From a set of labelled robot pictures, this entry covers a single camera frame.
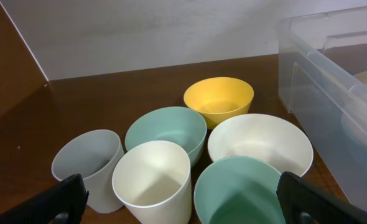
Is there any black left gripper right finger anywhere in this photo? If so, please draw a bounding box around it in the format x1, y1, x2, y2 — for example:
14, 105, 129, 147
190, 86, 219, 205
276, 171, 367, 224

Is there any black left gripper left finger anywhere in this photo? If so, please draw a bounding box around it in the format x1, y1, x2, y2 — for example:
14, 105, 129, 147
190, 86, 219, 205
0, 174, 89, 223

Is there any grey plastic cup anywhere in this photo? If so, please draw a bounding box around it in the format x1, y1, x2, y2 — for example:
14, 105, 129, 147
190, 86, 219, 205
51, 129, 124, 213

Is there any green plastic cup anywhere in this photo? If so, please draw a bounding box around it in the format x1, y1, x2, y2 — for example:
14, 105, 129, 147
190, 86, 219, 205
193, 156, 286, 224

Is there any cream plastic cup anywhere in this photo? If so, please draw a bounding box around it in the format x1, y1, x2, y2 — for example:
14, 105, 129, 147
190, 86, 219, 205
112, 141, 192, 224

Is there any clear plastic storage container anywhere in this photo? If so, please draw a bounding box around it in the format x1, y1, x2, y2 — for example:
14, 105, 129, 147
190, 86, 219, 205
277, 6, 367, 211

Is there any white plastic bowl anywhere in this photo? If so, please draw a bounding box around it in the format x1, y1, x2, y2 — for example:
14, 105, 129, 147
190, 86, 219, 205
208, 113, 314, 177

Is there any yellow plastic bowl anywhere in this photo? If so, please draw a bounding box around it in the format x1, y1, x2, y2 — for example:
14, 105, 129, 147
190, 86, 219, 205
183, 77, 254, 129

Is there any green plastic bowl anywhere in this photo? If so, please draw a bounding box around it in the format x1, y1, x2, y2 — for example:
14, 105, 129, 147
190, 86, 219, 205
124, 106, 207, 167

